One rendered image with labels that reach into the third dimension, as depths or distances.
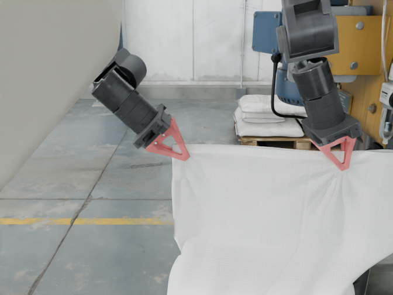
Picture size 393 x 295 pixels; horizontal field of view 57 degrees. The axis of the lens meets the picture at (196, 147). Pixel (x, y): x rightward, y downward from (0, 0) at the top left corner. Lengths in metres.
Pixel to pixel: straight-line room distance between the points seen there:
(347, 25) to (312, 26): 0.30
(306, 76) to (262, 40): 0.31
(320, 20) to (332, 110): 0.14
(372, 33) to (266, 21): 0.23
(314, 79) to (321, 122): 0.07
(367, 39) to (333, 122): 0.31
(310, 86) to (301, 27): 0.09
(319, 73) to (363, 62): 0.31
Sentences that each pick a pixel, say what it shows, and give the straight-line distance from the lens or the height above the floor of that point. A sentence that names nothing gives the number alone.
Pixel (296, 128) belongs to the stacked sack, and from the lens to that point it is 3.60.
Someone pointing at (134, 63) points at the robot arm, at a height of 1.22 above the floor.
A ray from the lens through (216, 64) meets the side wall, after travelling 5.67.
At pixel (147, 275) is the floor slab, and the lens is 2.03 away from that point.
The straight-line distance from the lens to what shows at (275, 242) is 0.74.
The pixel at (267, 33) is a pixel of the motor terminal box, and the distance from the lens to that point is 0.87.
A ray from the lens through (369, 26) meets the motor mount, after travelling 0.90.
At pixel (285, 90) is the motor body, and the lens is 0.93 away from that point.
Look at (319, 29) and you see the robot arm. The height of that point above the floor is 1.28.
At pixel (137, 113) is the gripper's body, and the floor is 1.15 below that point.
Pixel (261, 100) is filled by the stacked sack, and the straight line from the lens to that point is 3.58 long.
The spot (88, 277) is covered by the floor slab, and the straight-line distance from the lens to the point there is 2.08.
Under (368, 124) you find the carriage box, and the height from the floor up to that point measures 1.05.
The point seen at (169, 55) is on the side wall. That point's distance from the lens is 5.66.
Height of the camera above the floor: 1.31
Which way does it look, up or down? 21 degrees down
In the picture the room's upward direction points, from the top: straight up
